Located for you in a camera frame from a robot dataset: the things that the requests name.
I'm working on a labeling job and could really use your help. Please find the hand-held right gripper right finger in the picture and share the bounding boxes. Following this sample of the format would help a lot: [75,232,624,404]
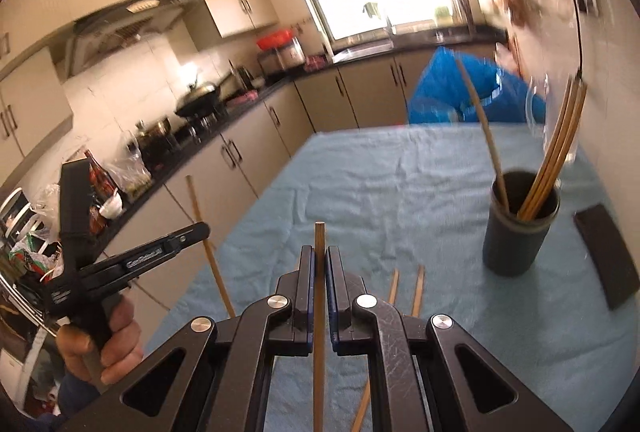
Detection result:
[325,246,573,432]

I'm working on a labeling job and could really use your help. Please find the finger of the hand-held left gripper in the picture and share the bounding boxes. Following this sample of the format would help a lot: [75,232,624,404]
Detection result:
[80,221,211,294]

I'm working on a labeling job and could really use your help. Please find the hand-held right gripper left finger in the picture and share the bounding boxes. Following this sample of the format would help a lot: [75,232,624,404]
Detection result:
[60,246,321,432]

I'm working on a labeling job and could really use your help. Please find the tan wooden chopstick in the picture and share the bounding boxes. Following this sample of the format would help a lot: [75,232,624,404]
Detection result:
[456,57,511,215]
[350,269,401,432]
[312,221,327,432]
[524,81,582,220]
[186,175,237,319]
[531,85,588,216]
[517,75,575,219]
[411,265,426,318]

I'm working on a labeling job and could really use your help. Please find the black cylindrical cup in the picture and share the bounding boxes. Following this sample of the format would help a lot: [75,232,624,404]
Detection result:
[482,169,561,277]

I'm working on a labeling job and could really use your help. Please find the person's left hand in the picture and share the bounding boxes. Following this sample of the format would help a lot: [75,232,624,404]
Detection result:
[55,295,146,386]

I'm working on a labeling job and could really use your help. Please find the dark sauce bottle red label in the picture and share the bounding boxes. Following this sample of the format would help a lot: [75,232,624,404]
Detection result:
[82,149,118,213]

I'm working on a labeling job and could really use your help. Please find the red green packet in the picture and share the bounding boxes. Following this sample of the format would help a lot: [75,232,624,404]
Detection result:
[7,235,58,275]

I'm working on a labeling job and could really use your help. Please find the clear plastic bag of food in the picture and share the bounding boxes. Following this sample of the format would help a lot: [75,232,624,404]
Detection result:
[107,152,153,193]

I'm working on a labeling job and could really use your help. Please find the steel cooking pot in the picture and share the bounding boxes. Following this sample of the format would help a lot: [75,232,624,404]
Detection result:
[135,119,176,158]

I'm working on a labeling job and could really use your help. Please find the gas stove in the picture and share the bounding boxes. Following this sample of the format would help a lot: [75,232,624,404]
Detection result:
[170,109,231,138]

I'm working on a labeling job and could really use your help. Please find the black wok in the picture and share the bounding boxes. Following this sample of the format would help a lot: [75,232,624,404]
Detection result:
[174,73,236,118]

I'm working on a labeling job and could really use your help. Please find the beige lower kitchen cabinets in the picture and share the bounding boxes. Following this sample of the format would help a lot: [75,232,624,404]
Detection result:
[100,40,506,328]

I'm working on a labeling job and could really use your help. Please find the steel range hood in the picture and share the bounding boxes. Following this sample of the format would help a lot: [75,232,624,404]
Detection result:
[62,0,206,80]

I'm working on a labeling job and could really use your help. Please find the black kitchen countertop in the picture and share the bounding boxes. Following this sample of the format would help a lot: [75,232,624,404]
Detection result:
[90,25,506,253]

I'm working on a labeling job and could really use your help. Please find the blue plastic bag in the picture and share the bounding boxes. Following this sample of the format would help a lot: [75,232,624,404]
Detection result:
[407,46,548,125]

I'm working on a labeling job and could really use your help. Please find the steel sink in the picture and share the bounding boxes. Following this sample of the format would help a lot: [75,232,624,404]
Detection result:
[332,37,396,63]

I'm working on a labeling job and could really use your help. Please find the red plastic basin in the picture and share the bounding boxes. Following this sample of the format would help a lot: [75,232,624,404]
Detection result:
[256,31,297,52]

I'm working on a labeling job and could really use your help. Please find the clear glass pitcher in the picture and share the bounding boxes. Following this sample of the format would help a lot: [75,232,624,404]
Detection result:
[525,72,583,163]

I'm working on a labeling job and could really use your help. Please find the black smartphone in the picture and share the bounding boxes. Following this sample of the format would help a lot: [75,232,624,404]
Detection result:
[572,205,640,311]

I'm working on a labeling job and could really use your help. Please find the metal wire rack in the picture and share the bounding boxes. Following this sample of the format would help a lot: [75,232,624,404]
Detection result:
[0,187,63,343]

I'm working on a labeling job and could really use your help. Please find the black power cable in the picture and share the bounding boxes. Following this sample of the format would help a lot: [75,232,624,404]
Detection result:
[562,0,587,78]

